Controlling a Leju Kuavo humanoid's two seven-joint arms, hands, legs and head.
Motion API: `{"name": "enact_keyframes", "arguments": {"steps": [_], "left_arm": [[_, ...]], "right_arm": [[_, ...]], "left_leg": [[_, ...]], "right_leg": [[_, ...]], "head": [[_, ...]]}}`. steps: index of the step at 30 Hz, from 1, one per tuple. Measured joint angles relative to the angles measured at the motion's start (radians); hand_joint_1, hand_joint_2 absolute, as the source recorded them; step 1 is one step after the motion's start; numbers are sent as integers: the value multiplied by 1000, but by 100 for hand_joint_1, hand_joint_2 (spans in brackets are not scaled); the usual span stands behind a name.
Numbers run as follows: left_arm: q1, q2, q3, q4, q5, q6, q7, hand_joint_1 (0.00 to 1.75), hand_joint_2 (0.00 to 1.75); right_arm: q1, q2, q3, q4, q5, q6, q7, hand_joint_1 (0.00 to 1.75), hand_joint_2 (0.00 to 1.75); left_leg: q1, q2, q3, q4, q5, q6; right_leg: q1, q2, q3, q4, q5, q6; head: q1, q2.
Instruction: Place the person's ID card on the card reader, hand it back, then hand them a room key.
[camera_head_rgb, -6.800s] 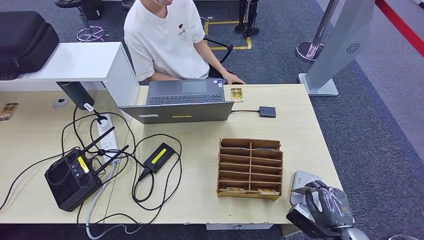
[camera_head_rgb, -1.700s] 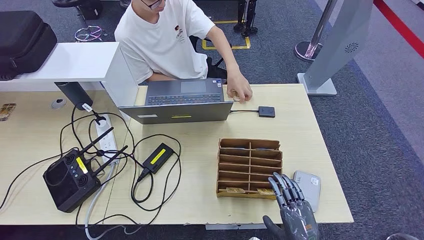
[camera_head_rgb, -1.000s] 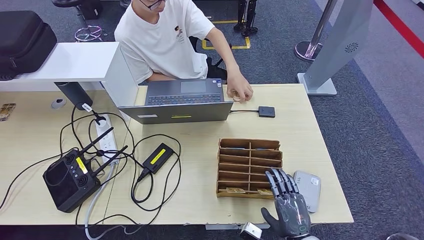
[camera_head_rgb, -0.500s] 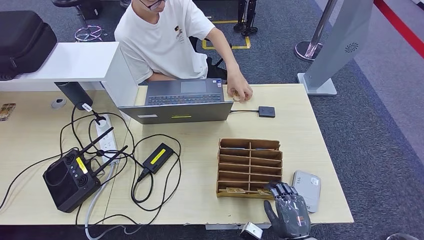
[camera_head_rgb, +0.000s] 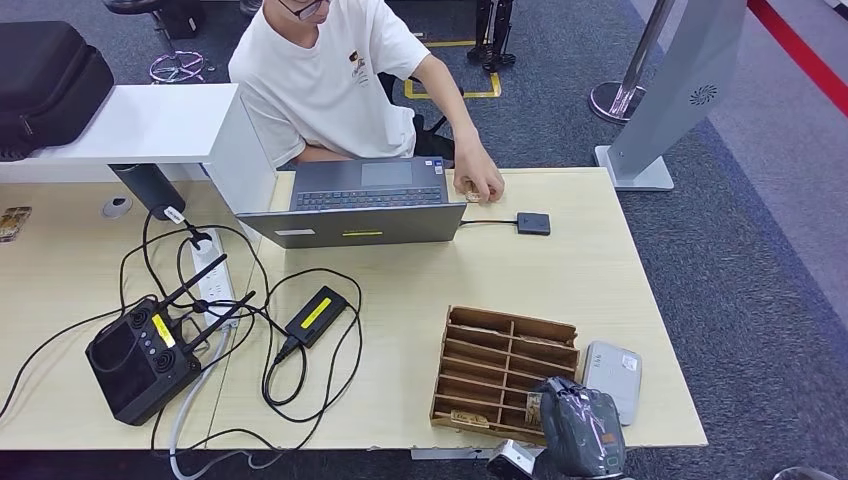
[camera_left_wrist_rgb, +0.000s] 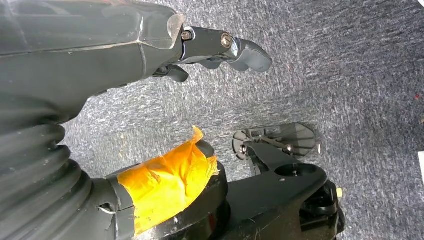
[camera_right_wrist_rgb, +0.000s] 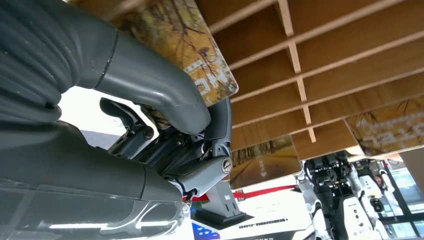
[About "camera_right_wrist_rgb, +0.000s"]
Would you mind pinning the red barrier belt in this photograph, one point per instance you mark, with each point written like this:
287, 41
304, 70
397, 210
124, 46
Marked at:
265, 192

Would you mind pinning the black and white humanoid robot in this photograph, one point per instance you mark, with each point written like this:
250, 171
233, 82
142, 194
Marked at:
367, 185
356, 215

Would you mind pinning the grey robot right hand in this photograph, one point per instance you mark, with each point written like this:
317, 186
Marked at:
66, 159

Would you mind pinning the white printed banner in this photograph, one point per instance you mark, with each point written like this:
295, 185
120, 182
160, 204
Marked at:
275, 215

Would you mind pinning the wooden card organizer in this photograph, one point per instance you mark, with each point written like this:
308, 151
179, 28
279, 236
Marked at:
348, 56

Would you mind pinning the grey pedestal stand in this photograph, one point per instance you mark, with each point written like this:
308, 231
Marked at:
222, 202

